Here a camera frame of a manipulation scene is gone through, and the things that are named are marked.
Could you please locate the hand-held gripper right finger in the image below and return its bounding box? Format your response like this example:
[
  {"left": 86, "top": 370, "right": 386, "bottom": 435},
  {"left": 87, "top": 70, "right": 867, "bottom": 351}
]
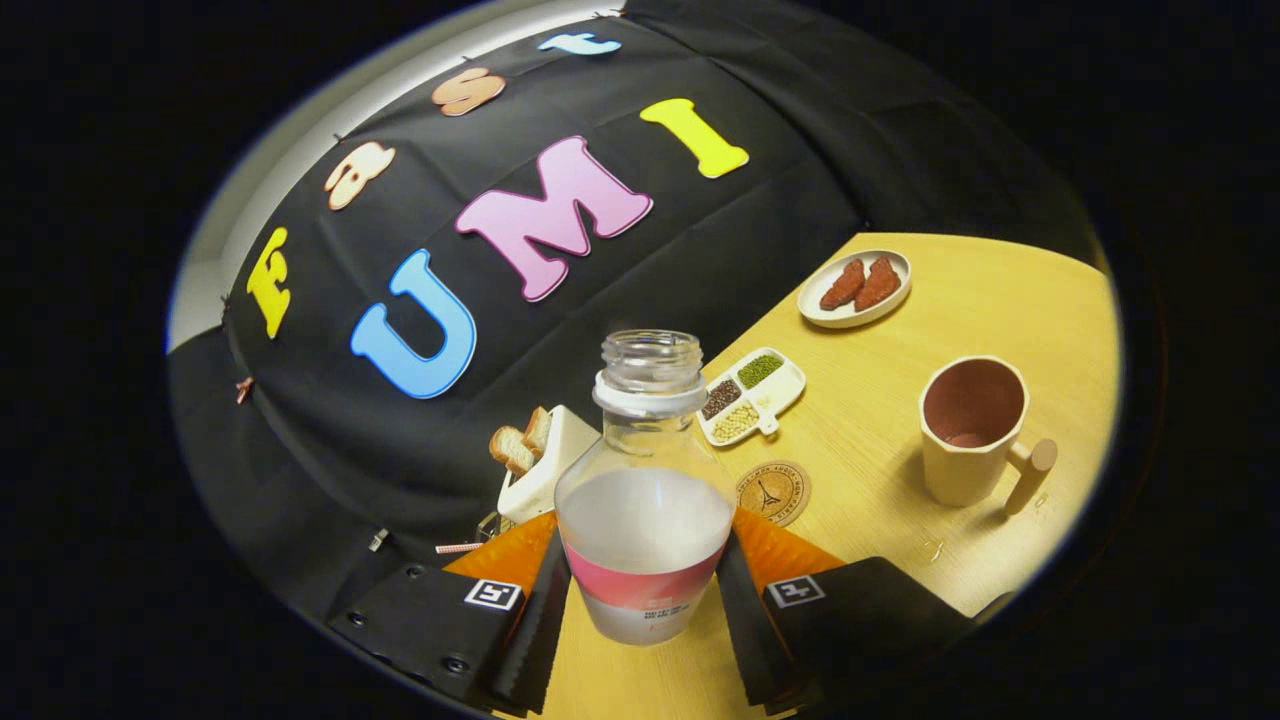
[{"left": 715, "top": 507, "right": 976, "bottom": 716}]

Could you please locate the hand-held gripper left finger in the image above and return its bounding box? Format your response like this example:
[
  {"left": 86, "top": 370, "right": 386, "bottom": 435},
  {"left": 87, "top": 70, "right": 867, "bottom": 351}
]
[{"left": 328, "top": 512, "right": 573, "bottom": 716}]

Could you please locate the clear juice bottle pink label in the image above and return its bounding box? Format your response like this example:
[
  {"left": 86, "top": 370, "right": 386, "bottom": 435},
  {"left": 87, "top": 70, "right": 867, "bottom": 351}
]
[{"left": 554, "top": 330, "right": 739, "bottom": 647}]

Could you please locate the round cork coaster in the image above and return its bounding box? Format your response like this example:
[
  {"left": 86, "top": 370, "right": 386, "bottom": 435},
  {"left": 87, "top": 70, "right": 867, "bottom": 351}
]
[{"left": 735, "top": 459, "right": 812, "bottom": 528}]

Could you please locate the beige cup wooden handle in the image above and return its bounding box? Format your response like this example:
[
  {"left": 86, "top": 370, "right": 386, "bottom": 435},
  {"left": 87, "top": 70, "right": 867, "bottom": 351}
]
[{"left": 918, "top": 355, "right": 1059, "bottom": 517}]

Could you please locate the white toaster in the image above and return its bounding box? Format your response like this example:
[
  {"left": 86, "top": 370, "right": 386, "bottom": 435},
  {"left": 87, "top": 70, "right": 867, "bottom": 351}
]
[{"left": 496, "top": 404, "right": 602, "bottom": 526}]

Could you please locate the white divided bean dish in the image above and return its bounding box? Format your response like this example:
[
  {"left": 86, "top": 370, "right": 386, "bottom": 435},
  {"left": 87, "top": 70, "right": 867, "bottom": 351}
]
[{"left": 697, "top": 347, "right": 807, "bottom": 448}]

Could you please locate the black backdrop cloth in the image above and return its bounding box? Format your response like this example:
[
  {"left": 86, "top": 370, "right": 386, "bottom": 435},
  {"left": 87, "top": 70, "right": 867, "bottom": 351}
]
[{"left": 168, "top": 0, "right": 1101, "bottom": 641}]

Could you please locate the white round plate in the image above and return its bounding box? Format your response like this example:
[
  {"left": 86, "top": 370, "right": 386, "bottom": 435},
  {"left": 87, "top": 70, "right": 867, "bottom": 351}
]
[{"left": 797, "top": 249, "right": 913, "bottom": 330}]

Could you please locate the red meat piece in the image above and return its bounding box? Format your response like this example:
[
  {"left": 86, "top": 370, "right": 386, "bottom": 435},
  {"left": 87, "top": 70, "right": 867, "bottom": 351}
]
[
  {"left": 819, "top": 259, "right": 866, "bottom": 312},
  {"left": 853, "top": 257, "right": 902, "bottom": 312}
]

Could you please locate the wooden table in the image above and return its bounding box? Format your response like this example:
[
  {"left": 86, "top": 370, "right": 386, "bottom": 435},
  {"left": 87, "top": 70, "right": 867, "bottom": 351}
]
[{"left": 520, "top": 232, "right": 1121, "bottom": 720}]

